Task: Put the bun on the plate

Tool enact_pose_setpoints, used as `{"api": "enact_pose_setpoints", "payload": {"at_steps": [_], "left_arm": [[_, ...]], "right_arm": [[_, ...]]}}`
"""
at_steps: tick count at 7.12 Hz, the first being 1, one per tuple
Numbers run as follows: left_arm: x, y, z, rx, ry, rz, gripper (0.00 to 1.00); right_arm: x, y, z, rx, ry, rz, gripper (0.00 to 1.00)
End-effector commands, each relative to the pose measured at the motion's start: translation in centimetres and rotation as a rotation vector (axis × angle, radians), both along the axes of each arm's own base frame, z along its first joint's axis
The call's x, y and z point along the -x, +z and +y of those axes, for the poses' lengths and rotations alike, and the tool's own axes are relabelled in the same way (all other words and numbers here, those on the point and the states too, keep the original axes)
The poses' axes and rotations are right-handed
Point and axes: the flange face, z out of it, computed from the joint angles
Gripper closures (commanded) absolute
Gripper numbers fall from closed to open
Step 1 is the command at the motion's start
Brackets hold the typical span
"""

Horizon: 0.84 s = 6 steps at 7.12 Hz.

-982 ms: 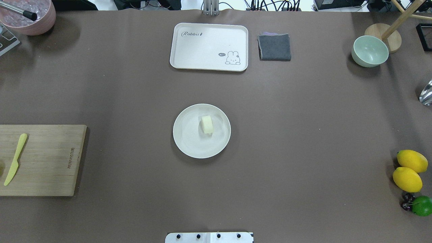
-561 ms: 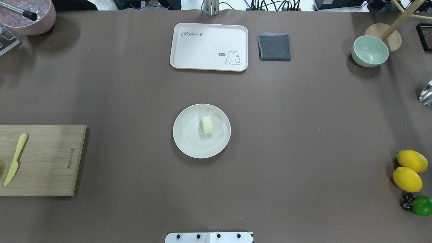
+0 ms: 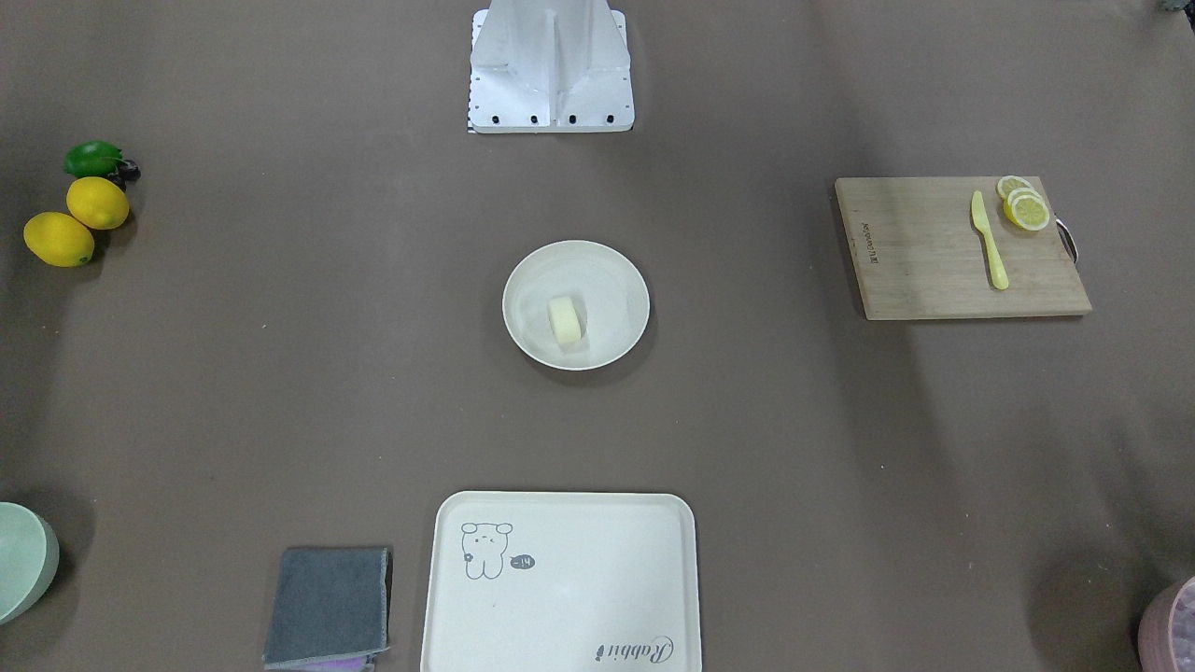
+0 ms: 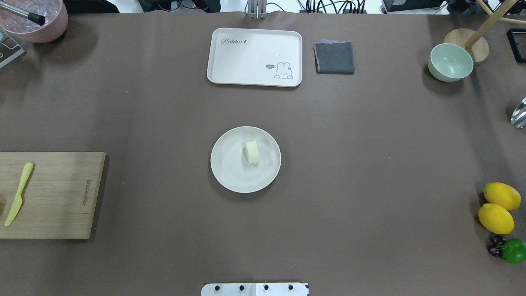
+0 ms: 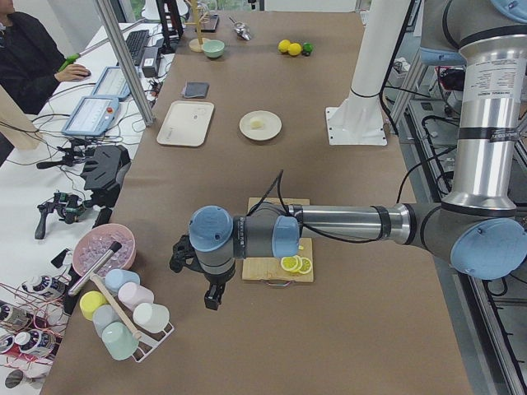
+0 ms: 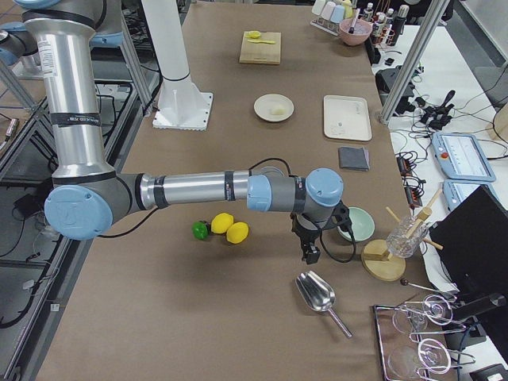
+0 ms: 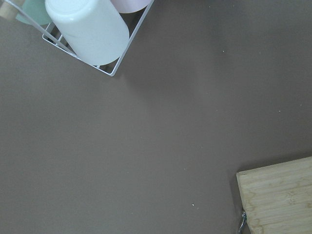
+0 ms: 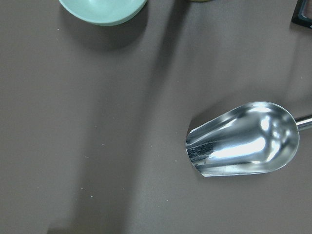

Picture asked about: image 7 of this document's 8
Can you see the white plastic cup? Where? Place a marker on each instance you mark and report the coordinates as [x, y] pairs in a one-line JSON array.
[[93, 28]]

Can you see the pink plastic cup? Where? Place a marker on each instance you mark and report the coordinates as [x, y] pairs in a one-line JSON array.
[[129, 6]]

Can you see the metal hook on board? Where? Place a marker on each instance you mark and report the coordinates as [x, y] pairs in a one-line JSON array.
[[242, 223]]

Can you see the bamboo cutting board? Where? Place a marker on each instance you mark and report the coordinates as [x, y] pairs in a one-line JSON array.
[[277, 199]]

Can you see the green plastic cup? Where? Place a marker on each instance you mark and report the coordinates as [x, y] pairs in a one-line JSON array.
[[37, 11]]

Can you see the white wire cup rack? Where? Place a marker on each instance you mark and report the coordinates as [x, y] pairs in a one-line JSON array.
[[11, 8]]

